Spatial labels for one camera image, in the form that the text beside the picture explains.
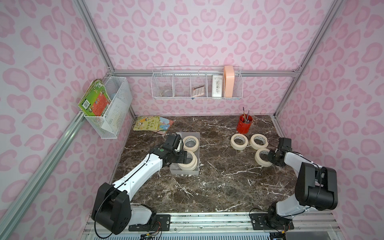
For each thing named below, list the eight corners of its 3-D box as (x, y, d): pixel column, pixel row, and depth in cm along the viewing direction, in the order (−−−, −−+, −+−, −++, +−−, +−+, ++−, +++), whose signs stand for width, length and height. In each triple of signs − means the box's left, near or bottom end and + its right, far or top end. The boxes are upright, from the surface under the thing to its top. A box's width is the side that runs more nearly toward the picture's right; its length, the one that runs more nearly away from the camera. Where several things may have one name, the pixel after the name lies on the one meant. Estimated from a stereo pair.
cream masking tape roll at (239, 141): (231, 150, 102) (232, 147, 99) (229, 136, 109) (229, 133, 107) (248, 150, 102) (250, 147, 99) (245, 136, 109) (246, 133, 107)
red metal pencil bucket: (237, 133, 111) (241, 122, 102) (235, 125, 116) (239, 114, 107) (249, 133, 111) (254, 122, 102) (247, 125, 116) (251, 114, 107)
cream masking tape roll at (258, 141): (251, 149, 102) (252, 147, 100) (247, 136, 109) (248, 133, 107) (269, 149, 102) (270, 147, 100) (264, 136, 109) (265, 133, 107)
